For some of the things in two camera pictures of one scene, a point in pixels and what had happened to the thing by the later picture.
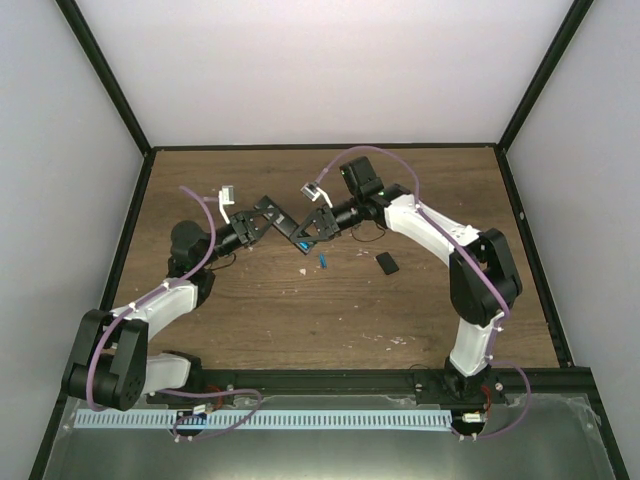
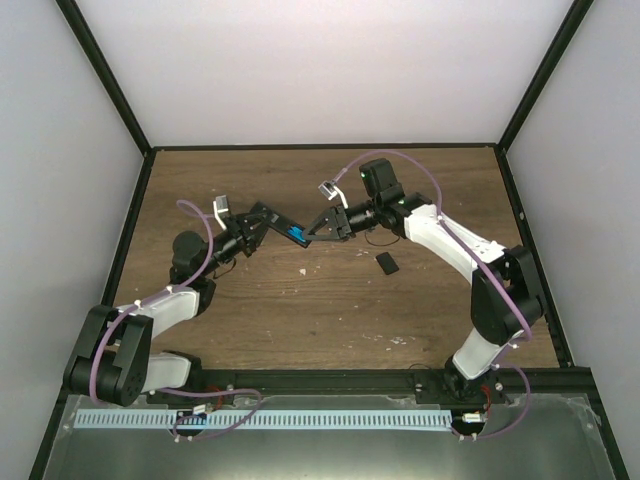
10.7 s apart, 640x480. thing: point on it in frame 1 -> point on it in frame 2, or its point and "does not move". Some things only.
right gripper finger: [306, 223] -> [321, 219]
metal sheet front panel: [533, 437] does not move
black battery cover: [387, 263] does not move
